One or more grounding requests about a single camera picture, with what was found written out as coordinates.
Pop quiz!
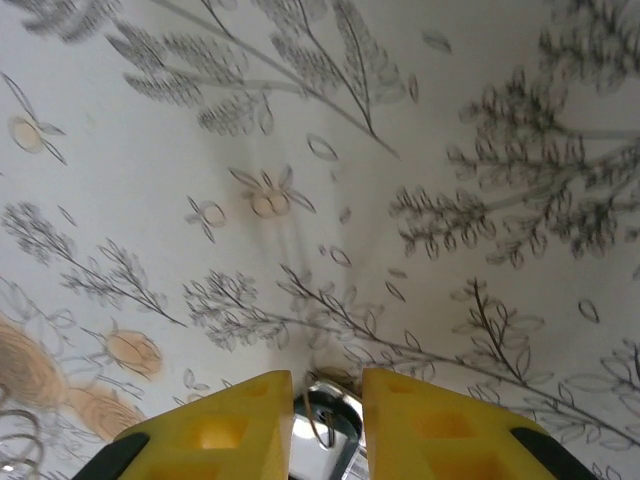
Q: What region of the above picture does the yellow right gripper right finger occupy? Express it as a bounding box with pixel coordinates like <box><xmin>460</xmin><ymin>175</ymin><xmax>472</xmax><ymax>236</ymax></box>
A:
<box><xmin>361</xmin><ymin>368</ymin><xmax>601</xmax><ymax>480</ymax></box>

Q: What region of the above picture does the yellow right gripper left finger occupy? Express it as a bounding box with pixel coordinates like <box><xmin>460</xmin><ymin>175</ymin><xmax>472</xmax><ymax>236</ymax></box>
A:
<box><xmin>74</xmin><ymin>369</ymin><xmax>294</xmax><ymax>480</ymax></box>

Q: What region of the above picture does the silver metal key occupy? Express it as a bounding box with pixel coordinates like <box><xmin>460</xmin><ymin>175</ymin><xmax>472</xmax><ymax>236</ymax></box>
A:
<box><xmin>291</xmin><ymin>369</ymin><xmax>369</xmax><ymax>480</ymax></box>

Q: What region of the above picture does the beaded bracelet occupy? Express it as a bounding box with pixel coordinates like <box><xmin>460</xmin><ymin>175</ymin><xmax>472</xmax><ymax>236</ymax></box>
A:
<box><xmin>0</xmin><ymin>384</ymin><xmax>49</xmax><ymax>474</ymax></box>

